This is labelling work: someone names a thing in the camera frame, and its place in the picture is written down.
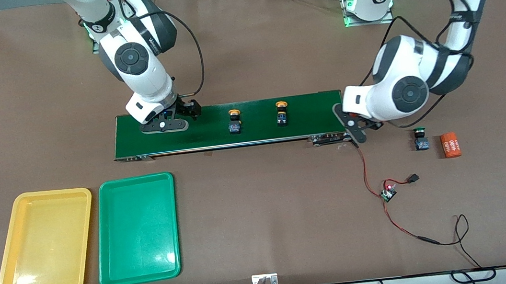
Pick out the yellow push button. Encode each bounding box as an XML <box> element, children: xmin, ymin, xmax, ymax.
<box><xmin>274</xmin><ymin>100</ymin><xmax>291</xmax><ymax>126</ymax></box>
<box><xmin>226</xmin><ymin>108</ymin><xmax>243</xmax><ymax>135</ymax></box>

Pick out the green push button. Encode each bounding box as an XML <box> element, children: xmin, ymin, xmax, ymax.
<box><xmin>412</xmin><ymin>125</ymin><xmax>430</xmax><ymax>152</ymax></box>

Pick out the green conveyor belt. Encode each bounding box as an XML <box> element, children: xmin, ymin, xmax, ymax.
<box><xmin>109</xmin><ymin>88</ymin><xmax>355</xmax><ymax>172</ymax></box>

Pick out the black connector with red lead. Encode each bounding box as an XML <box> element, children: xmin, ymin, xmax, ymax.
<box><xmin>383</xmin><ymin>173</ymin><xmax>421</xmax><ymax>189</ymax></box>

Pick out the small green controller board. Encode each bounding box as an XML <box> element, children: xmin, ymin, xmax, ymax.
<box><xmin>380</xmin><ymin>184</ymin><xmax>398</xmax><ymax>203</ymax></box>

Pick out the green plastic tray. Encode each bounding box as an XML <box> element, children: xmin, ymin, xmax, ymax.
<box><xmin>87</xmin><ymin>171</ymin><xmax>187</xmax><ymax>284</ymax></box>

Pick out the yellow plastic tray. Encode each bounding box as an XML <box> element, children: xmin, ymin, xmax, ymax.
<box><xmin>0</xmin><ymin>184</ymin><xmax>103</xmax><ymax>284</ymax></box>

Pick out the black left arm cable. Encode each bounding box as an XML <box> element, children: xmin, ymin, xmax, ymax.
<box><xmin>349</xmin><ymin>0</ymin><xmax>490</xmax><ymax>134</ymax></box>

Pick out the red black motor wire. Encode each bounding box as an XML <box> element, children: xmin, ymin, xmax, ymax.
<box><xmin>354</xmin><ymin>139</ymin><xmax>385</xmax><ymax>198</ymax></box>

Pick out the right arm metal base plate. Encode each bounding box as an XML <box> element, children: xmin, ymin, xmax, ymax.
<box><xmin>89</xmin><ymin>33</ymin><xmax>103</xmax><ymax>55</ymax></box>

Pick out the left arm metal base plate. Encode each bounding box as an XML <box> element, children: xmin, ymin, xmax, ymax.
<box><xmin>341</xmin><ymin>0</ymin><xmax>396</xmax><ymax>29</ymax></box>

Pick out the red black power cable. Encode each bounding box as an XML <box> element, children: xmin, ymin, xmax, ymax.
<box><xmin>382</xmin><ymin>188</ymin><xmax>497</xmax><ymax>284</ymax></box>

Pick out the silver mounting bracket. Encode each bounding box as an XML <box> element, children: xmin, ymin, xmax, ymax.
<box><xmin>251</xmin><ymin>272</ymin><xmax>279</xmax><ymax>284</ymax></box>

